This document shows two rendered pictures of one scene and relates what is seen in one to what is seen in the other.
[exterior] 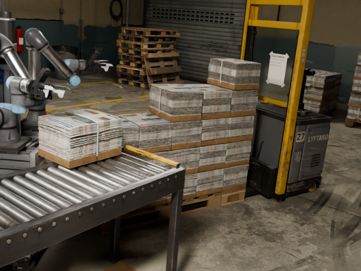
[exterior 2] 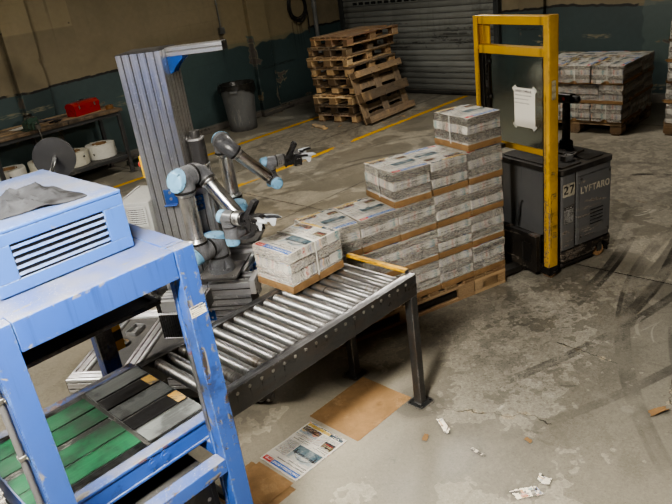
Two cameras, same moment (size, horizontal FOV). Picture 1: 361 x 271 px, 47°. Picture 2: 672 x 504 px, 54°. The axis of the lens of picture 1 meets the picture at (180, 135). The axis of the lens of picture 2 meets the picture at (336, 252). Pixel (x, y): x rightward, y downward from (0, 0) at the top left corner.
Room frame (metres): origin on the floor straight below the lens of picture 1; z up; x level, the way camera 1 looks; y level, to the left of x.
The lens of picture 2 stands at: (-0.94, -0.17, 2.32)
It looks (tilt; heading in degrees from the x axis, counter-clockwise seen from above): 23 degrees down; 9
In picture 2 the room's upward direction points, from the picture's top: 8 degrees counter-clockwise
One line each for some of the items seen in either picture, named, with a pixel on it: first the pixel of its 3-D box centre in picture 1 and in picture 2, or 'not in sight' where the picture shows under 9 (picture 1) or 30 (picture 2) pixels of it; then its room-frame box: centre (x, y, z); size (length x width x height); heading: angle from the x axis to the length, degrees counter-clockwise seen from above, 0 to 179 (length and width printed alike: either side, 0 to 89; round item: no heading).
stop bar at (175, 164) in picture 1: (150, 155); (376, 262); (2.34, 0.17, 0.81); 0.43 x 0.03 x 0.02; 52
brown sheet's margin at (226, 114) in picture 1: (203, 110); (434, 181); (3.49, -0.18, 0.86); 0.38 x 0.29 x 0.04; 34
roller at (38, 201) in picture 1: (30, 197); (265, 332); (1.72, 0.66, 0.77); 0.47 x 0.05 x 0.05; 52
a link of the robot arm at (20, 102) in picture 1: (21, 102); (233, 234); (2.15, 0.86, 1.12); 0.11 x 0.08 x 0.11; 153
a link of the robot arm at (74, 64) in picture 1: (71, 64); (268, 162); (3.10, 0.86, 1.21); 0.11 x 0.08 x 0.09; 115
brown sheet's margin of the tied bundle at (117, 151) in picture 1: (95, 147); (315, 262); (2.35, 0.50, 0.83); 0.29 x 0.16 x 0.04; 52
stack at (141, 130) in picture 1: (157, 165); (388, 258); (3.24, 0.17, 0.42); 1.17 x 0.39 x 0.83; 125
